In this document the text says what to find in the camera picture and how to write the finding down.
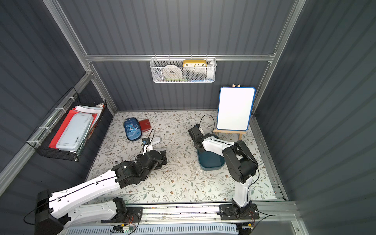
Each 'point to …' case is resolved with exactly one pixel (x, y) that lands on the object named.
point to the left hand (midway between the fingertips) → (159, 153)
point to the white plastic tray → (74, 132)
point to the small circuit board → (129, 227)
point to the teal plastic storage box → (209, 160)
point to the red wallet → (145, 125)
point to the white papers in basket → (97, 109)
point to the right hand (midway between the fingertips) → (211, 137)
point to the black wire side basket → (44, 135)
